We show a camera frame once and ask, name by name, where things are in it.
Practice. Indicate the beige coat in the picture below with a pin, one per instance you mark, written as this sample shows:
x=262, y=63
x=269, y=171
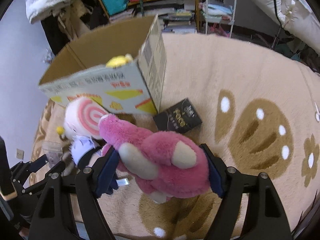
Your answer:
x=70, y=19

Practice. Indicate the white fluffy plush toy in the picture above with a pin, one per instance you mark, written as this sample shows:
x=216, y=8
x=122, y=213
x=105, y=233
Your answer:
x=62, y=132

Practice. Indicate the pink swirl roll plush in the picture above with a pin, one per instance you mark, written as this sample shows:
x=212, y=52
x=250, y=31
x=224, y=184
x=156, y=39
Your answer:
x=82, y=117

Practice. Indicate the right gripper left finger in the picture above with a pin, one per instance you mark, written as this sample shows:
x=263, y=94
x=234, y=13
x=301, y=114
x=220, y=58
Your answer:
x=65, y=197

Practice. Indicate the stack of books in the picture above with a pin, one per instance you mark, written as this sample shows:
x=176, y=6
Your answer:
x=129, y=13

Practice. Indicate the beige patterned blanket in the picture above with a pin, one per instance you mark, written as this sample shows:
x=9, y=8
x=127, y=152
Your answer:
x=259, y=112

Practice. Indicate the black small box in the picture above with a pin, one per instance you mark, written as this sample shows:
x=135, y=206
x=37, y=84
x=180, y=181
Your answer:
x=181, y=118

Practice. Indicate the cream mattress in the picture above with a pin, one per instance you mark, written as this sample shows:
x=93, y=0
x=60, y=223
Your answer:
x=294, y=16

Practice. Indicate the yellow plush toy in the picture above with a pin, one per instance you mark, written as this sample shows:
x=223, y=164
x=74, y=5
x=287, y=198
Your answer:
x=119, y=61

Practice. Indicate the white rolling cart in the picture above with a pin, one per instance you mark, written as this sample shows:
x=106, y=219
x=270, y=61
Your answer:
x=219, y=16

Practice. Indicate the cardboard box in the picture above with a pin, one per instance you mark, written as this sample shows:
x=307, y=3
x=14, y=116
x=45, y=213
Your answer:
x=79, y=69

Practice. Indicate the wooden bookshelf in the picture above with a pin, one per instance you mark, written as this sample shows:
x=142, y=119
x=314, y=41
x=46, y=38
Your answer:
x=176, y=16

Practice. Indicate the wall power outlet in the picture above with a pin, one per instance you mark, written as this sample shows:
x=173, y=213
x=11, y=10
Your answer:
x=19, y=154

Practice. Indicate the pink bear plush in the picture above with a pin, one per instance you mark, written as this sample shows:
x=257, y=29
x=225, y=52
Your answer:
x=164, y=164

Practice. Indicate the sailor doll plush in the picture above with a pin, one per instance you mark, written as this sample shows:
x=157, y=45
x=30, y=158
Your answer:
x=85, y=152

